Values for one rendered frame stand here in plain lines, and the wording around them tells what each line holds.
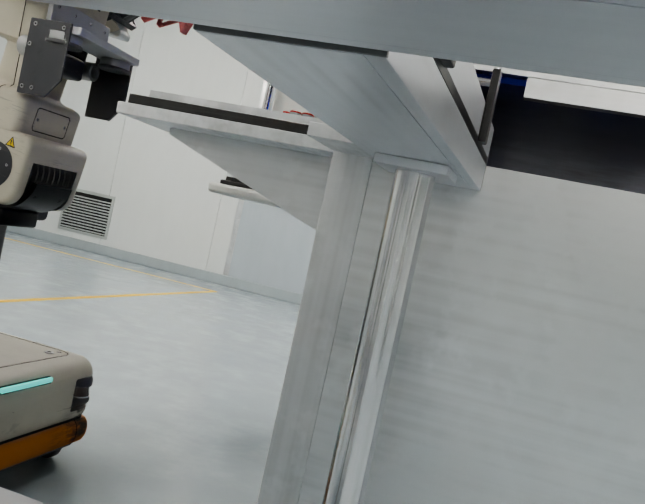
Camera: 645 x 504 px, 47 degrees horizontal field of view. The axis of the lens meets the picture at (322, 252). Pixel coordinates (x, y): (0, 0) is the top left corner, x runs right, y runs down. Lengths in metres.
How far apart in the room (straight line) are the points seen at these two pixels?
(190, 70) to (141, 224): 1.62
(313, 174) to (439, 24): 0.92
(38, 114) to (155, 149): 5.98
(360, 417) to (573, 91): 0.55
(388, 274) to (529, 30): 0.58
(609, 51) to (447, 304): 0.78
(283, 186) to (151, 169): 6.47
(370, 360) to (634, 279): 0.40
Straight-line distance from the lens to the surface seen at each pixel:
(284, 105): 2.34
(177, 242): 7.51
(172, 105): 1.32
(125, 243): 7.80
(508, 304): 1.10
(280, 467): 1.20
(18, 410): 1.85
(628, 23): 0.32
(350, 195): 1.14
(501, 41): 0.37
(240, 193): 2.09
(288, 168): 1.28
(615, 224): 1.10
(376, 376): 0.91
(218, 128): 1.24
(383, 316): 0.90
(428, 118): 0.60
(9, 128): 1.75
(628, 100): 1.13
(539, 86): 1.13
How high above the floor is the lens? 0.74
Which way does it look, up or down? 2 degrees down
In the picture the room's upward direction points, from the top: 12 degrees clockwise
